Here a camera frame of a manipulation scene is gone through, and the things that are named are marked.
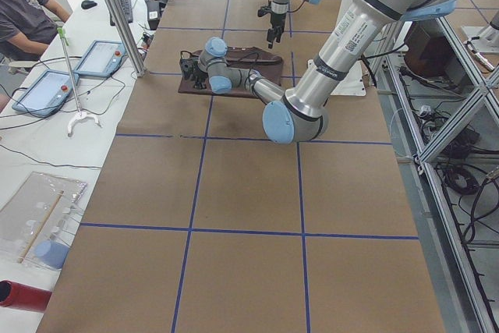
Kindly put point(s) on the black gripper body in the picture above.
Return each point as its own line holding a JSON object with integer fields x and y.
{"x": 277, "y": 19}
{"x": 199, "y": 75}

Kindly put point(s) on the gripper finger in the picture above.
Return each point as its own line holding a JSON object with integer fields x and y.
{"x": 270, "y": 38}
{"x": 200, "y": 85}
{"x": 277, "y": 34}

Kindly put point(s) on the dark brown t-shirt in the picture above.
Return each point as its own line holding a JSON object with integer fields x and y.
{"x": 244, "y": 60}

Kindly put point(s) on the upper teach pendant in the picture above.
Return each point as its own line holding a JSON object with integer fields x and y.
{"x": 101, "y": 59}

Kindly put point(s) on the teach pendant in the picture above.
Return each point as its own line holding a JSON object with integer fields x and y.
{"x": 101, "y": 59}
{"x": 46, "y": 95}

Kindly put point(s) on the black keyboard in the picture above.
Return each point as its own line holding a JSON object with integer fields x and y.
{"x": 127, "y": 9}

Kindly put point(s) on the black computer mouse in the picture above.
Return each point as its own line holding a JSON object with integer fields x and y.
{"x": 88, "y": 4}

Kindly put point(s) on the lower teach pendant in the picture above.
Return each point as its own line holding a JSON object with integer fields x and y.
{"x": 46, "y": 95}

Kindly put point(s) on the seated person grey shirt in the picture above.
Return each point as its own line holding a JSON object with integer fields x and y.
{"x": 26, "y": 30}

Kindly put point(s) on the clear plastic bag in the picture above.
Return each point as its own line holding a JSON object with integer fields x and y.
{"x": 45, "y": 207}

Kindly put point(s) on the blue white small device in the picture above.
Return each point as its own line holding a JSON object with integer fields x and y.
{"x": 52, "y": 253}

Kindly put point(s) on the red bottle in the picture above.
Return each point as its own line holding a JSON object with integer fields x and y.
{"x": 23, "y": 297}

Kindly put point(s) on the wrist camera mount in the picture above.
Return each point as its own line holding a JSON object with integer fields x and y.
{"x": 188, "y": 67}
{"x": 264, "y": 10}

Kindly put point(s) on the brown box under frame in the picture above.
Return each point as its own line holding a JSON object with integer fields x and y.
{"x": 429, "y": 51}

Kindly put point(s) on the aluminium frame post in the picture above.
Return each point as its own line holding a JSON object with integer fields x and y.
{"x": 126, "y": 36}

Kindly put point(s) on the left aluminium frame rack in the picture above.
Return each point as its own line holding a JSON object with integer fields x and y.
{"x": 445, "y": 134}

